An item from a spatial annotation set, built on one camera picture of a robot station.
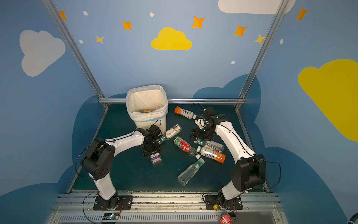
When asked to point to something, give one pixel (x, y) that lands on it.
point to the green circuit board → (111, 216)
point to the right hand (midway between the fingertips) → (198, 137)
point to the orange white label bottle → (208, 152)
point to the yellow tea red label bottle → (148, 110)
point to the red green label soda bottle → (186, 147)
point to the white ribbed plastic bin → (161, 122)
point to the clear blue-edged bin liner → (147, 102)
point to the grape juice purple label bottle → (156, 158)
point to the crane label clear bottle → (170, 132)
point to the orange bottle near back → (185, 112)
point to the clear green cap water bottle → (213, 144)
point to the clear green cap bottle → (184, 178)
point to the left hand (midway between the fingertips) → (160, 152)
